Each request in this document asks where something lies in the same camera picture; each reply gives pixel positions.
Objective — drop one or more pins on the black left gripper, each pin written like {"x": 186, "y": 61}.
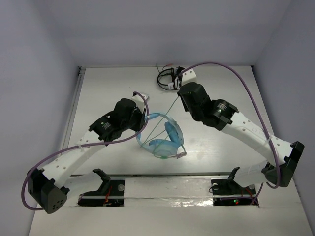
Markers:
{"x": 141, "y": 118}

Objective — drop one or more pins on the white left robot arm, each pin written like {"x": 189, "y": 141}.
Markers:
{"x": 46, "y": 181}

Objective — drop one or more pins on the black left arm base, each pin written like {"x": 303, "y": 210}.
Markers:
{"x": 110, "y": 193}

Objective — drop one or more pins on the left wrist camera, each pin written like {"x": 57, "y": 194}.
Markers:
{"x": 139, "y": 99}

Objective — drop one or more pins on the black and white headphones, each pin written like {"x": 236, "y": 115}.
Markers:
{"x": 170, "y": 78}

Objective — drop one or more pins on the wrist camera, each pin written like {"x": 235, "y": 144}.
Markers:
{"x": 188, "y": 77}
{"x": 139, "y": 99}

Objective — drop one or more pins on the silver tape strip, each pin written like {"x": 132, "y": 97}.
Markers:
{"x": 167, "y": 192}

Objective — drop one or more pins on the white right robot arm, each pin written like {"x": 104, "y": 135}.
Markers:
{"x": 281, "y": 157}

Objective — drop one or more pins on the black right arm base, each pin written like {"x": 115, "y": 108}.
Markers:
{"x": 227, "y": 192}

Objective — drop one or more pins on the light blue headphones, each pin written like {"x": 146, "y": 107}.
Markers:
{"x": 169, "y": 143}

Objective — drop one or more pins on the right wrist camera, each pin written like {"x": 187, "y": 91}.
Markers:
{"x": 188, "y": 77}

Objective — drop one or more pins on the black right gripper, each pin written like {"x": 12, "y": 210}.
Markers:
{"x": 186, "y": 107}

